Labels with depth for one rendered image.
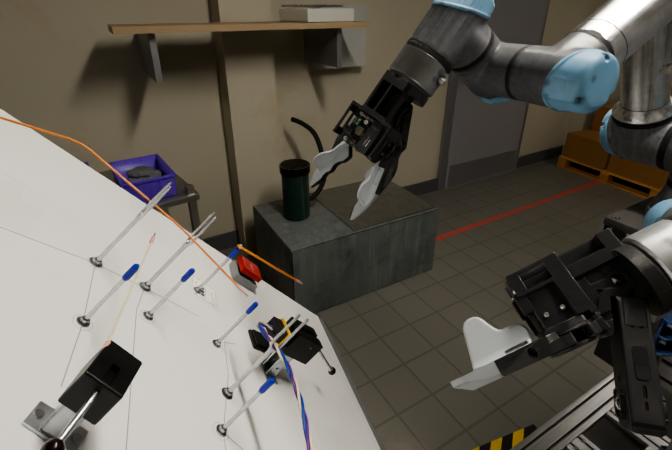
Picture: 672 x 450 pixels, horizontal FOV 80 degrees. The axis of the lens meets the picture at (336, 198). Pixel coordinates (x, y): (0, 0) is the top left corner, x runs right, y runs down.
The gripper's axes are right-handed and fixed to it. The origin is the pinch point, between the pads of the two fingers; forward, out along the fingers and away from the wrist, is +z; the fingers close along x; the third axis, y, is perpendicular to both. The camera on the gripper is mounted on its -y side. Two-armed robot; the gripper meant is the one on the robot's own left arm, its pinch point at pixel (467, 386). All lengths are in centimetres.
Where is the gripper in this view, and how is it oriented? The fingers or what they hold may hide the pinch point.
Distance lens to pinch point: 46.5
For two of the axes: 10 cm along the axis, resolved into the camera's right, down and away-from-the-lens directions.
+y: -3.8, -7.9, 4.8
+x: -3.5, -3.6, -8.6
